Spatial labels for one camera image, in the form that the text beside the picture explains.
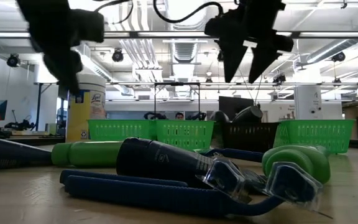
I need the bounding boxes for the black frame background table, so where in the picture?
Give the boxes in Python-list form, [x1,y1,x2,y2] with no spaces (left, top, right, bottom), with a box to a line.
[153,82,201,121]

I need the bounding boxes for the dark navy toiletry tube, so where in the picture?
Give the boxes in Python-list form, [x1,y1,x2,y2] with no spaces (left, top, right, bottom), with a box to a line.
[116,138,269,196]
[0,136,53,171]

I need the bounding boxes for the black background monitor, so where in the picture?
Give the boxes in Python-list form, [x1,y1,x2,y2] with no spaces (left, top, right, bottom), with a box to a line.
[218,96,254,122]

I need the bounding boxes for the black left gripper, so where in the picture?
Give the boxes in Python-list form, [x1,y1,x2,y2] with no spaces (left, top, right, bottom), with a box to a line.
[16,0,105,96]

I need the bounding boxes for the green plastic slotted basket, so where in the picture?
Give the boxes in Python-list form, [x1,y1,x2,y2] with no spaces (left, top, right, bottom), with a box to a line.
[273,119,356,154]
[87,119,158,143]
[154,119,216,152]

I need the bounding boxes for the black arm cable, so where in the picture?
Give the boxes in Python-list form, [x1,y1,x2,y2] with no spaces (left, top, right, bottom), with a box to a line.
[152,0,225,24]
[93,0,135,25]

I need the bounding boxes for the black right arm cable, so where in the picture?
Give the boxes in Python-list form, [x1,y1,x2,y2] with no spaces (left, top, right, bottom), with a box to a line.
[152,0,225,24]

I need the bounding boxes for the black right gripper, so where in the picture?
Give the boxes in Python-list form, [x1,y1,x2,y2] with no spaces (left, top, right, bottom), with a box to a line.
[203,0,295,85]

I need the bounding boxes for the yellow white wipes canister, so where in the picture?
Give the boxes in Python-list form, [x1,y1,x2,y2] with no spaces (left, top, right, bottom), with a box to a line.
[66,73,107,143]

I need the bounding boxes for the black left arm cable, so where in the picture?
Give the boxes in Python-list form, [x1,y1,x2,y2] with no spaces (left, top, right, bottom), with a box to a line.
[93,0,135,25]

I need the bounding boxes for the black plastic slotted basket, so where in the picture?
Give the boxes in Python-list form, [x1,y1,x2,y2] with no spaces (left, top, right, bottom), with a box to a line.
[221,121,281,153]

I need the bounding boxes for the white pillar with camera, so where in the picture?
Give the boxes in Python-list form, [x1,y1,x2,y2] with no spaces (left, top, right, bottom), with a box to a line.
[293,85,323,121]

